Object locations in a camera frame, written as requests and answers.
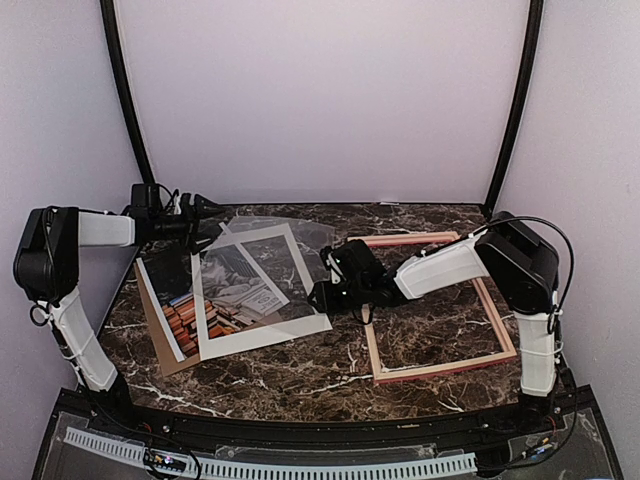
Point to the black right corner post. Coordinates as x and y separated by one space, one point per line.
520 94

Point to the black corner post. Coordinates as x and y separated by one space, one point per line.
520 94
125 96

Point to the pink wooden picture frame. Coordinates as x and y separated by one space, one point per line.
381 376

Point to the white slotted cable duct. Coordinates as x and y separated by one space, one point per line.
184 466

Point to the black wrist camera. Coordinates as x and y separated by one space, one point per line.
351 261
145 201

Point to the black left corner post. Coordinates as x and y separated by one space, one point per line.
125 96

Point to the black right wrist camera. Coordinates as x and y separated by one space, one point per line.
351 261

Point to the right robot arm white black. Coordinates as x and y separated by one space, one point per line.
523 266

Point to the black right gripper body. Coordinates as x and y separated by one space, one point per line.
351 302

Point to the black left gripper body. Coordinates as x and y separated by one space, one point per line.
180 227

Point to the clear acrylic sheet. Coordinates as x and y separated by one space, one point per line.
240 280

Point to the brown cardboard backing board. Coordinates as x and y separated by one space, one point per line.
169 363

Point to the white photo mat board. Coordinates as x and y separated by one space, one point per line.
280 330

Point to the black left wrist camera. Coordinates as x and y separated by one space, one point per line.
145 201

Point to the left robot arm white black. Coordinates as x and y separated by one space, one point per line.
46 267

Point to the black front table rail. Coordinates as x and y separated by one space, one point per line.
477 430

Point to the cat and books photo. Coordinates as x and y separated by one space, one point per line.
236 294

